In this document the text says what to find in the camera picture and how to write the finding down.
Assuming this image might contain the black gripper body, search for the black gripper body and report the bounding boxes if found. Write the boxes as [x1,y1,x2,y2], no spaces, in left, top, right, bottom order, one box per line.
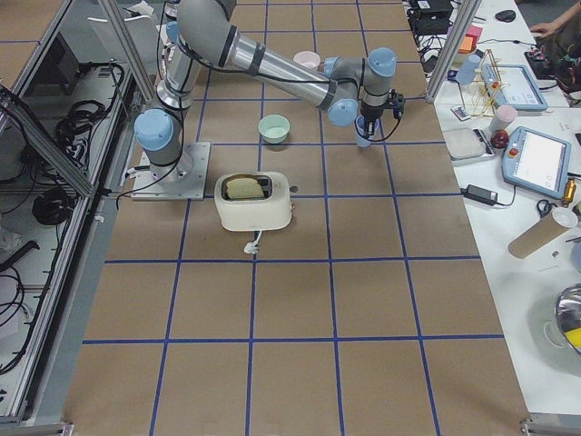
[360,89,406,122]

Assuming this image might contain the carried blue plastic cup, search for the carried blue plastic cup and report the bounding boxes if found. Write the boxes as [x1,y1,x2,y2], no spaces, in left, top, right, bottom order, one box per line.
[355,115,379,141]

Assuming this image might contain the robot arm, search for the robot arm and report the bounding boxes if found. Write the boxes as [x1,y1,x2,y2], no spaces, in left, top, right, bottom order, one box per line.
[133,52,200,183]
[173,1,405,142]

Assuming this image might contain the light blue cup on desk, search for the light blue cup on desk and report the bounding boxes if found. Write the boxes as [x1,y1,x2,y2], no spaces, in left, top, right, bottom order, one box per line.
[455,54,480,85]

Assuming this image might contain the grey digital scale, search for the grey digital scale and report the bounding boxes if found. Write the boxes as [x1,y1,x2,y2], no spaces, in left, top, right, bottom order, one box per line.
[443,128,495,166]

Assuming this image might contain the black electronics box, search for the black electronics box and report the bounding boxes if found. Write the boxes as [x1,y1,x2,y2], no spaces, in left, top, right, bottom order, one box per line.
[407,0,453,36]

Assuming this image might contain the orange sticky notes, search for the orange sticky notes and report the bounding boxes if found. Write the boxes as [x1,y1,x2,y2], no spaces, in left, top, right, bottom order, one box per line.
[458,25,483,55]

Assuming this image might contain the mint green bowl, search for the mint green bowl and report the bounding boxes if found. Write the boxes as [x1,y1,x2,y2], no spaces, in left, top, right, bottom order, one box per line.
[258,114,291,144]

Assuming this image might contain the pink cup on desk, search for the pink cup on desk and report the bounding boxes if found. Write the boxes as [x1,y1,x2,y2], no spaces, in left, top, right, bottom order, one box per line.
[488,104,518,133]

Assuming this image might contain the red apple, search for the red apple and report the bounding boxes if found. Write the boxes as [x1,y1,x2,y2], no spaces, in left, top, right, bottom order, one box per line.
[490,130,509,150]

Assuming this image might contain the blue teach pendant far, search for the blue teach pendant far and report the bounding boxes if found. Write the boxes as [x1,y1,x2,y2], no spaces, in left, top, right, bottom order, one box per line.
[480,64,548,112]

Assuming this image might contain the blue teach pendant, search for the blue teach pendant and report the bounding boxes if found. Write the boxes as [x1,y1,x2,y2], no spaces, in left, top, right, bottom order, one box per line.
[501,126,571,199]
[480,64,548,112]

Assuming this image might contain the black power adapter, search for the black power adapter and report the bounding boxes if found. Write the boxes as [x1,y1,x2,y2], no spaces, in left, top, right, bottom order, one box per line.
[460,184,497,206]

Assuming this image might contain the black computer mouse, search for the black computer mouse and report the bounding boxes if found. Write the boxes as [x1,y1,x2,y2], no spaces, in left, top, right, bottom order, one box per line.
[494,9,517,23]

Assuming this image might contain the cream white toaster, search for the cream white toaster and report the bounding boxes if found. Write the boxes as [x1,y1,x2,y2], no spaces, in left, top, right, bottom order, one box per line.
[214,172,292,232]

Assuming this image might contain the bread slice in toaster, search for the bread slice in toaster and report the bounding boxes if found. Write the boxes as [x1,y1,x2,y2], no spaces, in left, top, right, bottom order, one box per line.
[225,177,264,200]

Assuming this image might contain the blue teach pendant near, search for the blue teach pendant near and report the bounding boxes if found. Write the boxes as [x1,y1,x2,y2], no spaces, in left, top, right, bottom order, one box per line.
[501,126,571,199]

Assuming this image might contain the black scissors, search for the black scissors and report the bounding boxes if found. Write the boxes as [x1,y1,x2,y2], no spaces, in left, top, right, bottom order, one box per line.
[536,199,557,219]

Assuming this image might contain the cardboard tube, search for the cardboard tube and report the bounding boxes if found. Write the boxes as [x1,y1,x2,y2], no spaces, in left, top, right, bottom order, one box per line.
[507,207,578,259]

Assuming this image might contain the steel mixing bowl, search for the steel mixing bowl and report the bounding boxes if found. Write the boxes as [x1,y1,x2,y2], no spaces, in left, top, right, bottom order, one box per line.
[555,283,580,354]

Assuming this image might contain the wooden wire rack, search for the wooden wire rack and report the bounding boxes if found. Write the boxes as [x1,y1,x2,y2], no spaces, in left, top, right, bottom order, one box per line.
[458,48,504,117]

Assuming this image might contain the aluminium frame post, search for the aluminium frame post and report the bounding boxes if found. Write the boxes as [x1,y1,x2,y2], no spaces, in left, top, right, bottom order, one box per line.
[425,0,481,104]

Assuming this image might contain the white toaster power cord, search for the white toaster power cord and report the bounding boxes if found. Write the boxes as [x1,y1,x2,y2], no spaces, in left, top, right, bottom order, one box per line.
[243,229,264,255]

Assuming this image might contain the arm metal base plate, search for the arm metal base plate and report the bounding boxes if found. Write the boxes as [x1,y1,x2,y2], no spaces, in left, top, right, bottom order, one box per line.
[131,142,211,201]

